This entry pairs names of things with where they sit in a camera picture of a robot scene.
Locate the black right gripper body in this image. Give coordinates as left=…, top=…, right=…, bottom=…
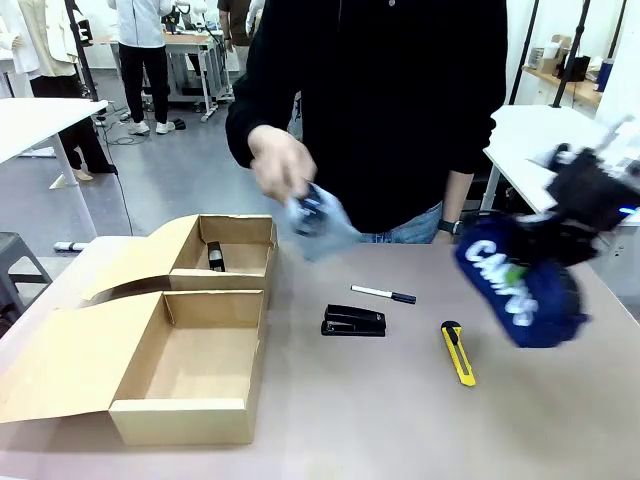
left=546, top=146, right=640, bottom=235

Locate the grey blue fabric pouch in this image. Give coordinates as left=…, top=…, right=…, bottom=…
left=283, top=182, right=362, bottom=264

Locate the person's left forearm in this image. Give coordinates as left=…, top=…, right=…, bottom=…
left=442, top=169, right=475, bottom=224

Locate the small cardboard box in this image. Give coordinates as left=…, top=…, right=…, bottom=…
left=529, top=33, right=574, bottom=76

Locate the cardboard box with curved lid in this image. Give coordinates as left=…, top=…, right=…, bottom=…
left=79, top=213, right=279, bottom=307

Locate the cardboard box with flat lid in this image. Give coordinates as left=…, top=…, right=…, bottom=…
left=0, top=288, right=270, bottom=447

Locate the person's right hand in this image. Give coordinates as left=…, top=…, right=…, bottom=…
left=247, top=124, right=319, bottom=204

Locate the yellow utility knife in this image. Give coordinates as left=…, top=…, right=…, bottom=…
left=440, top=320, right=478, bottom=388

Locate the dark blue bottle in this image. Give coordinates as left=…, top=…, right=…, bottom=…
left=595, top=57, right=615, bottom=94

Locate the white marker black cap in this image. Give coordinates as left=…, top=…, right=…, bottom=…
left=350, top=284, right=418, bottom=305

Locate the black light stand pole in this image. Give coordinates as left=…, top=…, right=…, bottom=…
left=507, top=0, right=541, bottom=106
left=549, top=0, right=594, bottom=110

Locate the black stapler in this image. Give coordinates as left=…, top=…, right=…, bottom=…
left=320, top=303, right=388, bottom=338

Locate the person in black sweater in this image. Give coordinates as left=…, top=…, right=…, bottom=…
left=224, top=0, right=509, bottom=246

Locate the small black grey device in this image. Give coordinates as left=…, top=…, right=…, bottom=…
left=206, top=240, right=227, bottom=274

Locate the bystander in brown top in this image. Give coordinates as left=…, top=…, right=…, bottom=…
left=217, top=0, right=265, bottom=51

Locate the background workbench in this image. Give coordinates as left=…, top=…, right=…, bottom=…
left=89, top=29, right=236, bottom=124

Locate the bystander in black trousers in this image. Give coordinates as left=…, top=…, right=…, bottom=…
left=106, top=0, right=187, bottom=136

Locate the black tripod stand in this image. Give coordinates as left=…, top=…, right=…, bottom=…
left=63, top=0, right=109, bottom=126

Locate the white table with leg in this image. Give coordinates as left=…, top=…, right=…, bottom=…
left=0, top=97, right=110, bottom=242

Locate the grey metal stool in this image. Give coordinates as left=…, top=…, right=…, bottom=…
left=0, top=231, right=54, bottom=321

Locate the bystander in white coat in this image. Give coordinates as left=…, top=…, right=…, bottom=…
left=0, top=0, right=119, bottom=182

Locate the white table with grey frame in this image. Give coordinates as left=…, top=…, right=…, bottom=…
left=480, top=103, right=640, bottom=215

